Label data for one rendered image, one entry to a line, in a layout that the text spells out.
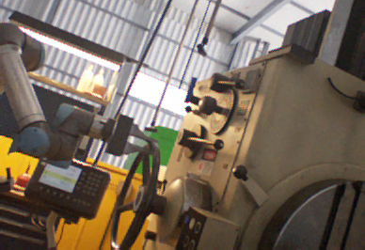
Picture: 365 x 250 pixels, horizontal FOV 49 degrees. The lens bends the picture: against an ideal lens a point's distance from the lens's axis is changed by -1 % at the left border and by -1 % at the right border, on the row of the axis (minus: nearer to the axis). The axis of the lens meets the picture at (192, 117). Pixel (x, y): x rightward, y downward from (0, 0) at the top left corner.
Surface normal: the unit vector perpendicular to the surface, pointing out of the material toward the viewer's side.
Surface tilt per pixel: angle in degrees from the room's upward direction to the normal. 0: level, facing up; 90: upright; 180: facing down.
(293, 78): 90
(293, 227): 90
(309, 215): 90
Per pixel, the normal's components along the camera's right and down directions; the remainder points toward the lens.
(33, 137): -0.22, -0.20
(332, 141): 0.33, -0.02
